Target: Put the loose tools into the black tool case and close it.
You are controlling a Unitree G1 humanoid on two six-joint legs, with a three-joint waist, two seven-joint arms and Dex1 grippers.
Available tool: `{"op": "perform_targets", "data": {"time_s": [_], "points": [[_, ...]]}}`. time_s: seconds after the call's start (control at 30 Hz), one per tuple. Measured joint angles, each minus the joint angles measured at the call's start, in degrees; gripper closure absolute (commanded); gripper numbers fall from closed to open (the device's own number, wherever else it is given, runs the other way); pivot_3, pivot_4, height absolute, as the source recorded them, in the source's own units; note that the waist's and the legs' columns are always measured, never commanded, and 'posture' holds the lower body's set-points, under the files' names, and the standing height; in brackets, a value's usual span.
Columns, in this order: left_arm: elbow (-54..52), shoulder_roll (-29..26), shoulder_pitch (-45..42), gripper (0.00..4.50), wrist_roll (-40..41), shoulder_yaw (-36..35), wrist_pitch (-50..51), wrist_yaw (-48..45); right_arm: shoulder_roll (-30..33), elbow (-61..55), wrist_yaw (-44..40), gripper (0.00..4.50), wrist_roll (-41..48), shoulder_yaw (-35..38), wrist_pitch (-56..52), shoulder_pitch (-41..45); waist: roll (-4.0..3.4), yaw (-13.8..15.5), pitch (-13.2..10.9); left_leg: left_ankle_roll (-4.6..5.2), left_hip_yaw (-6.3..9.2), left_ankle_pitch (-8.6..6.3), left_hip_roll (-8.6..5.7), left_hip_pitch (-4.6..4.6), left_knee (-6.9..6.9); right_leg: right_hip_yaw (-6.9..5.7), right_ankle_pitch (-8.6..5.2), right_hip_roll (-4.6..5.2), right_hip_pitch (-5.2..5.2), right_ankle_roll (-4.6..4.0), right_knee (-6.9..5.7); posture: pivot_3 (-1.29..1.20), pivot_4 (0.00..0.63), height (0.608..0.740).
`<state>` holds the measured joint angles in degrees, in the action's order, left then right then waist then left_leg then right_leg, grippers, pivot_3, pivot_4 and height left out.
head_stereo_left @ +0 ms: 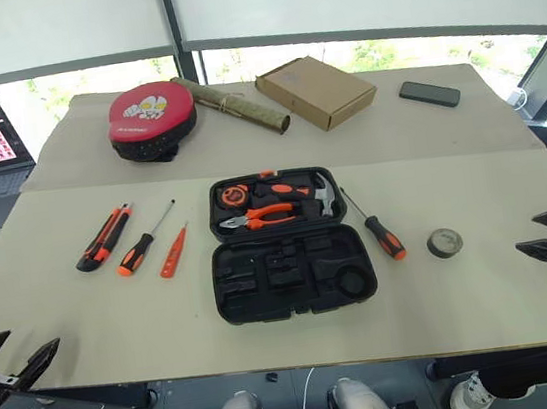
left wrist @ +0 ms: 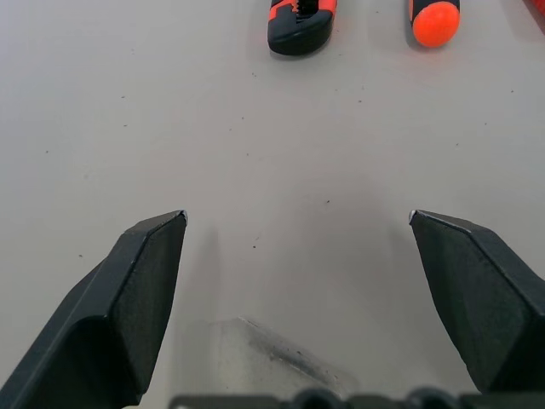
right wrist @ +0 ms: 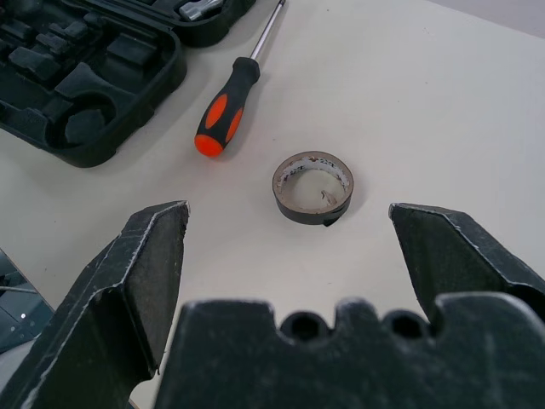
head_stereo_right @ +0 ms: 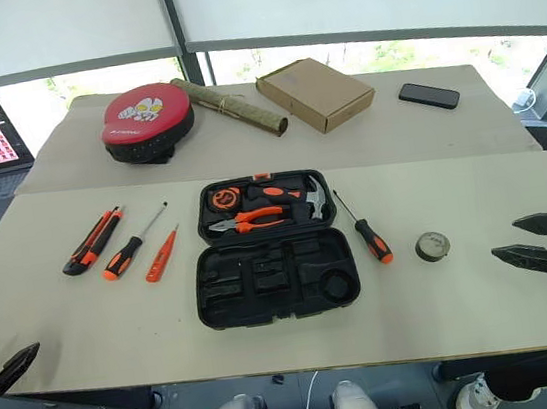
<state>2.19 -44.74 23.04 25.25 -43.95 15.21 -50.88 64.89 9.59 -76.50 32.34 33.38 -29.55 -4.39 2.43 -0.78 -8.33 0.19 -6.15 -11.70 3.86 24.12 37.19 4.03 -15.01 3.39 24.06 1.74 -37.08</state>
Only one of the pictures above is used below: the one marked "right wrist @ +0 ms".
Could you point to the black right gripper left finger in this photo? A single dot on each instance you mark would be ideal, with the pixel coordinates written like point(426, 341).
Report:
point(106, 298)

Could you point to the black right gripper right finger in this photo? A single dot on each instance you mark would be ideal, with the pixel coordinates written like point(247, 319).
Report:
point(460, 251)

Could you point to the black tape roll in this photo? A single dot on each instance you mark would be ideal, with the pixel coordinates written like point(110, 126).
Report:
point(298, 213)

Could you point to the black tool case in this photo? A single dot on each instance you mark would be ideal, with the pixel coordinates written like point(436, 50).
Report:
point(25, 64)

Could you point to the silver head hammer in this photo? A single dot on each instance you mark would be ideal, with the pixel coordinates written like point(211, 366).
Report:
point(196, 10)

